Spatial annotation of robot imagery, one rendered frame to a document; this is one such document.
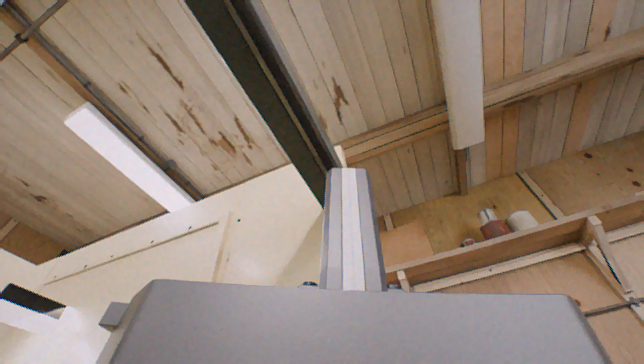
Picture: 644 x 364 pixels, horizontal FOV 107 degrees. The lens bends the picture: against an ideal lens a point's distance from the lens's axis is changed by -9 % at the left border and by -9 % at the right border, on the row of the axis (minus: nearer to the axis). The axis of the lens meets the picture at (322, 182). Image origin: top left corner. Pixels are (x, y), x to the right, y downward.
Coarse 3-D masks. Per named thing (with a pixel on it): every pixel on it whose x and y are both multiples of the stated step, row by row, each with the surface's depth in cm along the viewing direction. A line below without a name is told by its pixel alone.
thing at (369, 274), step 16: (352, 176) 11; (368, 176) 11; (352, 192) 10; (368, 192) 10; (352, 208) 9; (368, 208) 9; (352, 224) 8; (368, 224) 8; (352, 240) 8; (368, 240) 8; (368, 256) 7; (368, 272) 7; (384, 272) 7; (368, 288) 7; (384, 288) 7; (400, 288) 8
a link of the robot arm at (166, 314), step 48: (144, 288) 6; (192, 288) 5; (240, 288) 5; (288, 288) 5; (144, 336) 5; (192, 336) 5; (240, 336) 5; (288, 336) 5; (336, 336) 5; (384, 336) 5; (432, 336) 5; (480, 336) 5; (528, 336) 5; (576, 336) 5
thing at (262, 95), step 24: (192, 0) 27; (216, 0) 27; (216, 24) 29; (216, 48) 31; (240, 48) 31; (240, 72) 33; (264, 72) 33; (264, 96) 35; (264, 120) 37; (288, 120) 37; (288, 144) 40; (312, 168) 44; (312, 192) 47
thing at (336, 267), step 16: (336, 176) 11; (336, 192) 10; (336, 208) 9; (336, 224) 8; (336, 240) 8; (336, 256) 7; (352, 256) 7; (320, 272) 7; (336, 272) 7; (352, 272) 7; (320, 288) 7; (336, 288) 7; (352, 288) 7
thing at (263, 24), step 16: (224, 0) 27; (240, 0) 30; (256, 0) 29; (240, 16) 30; (256, 16) 28; (256, 32) 32; (272, 32) 31; (256, 48) 30; (272, 48) 30; (272, 64) 35; (288, 64) 33; (272, 80) 33; (288, 80) 33; (288, 96) 38; (304, 96) 36; (288, 112) 36; (304, 112) 36; (304, 128) 41; (320, 128) 39; (320, 144) 44; (320, 160) 42; (336, 160) 43
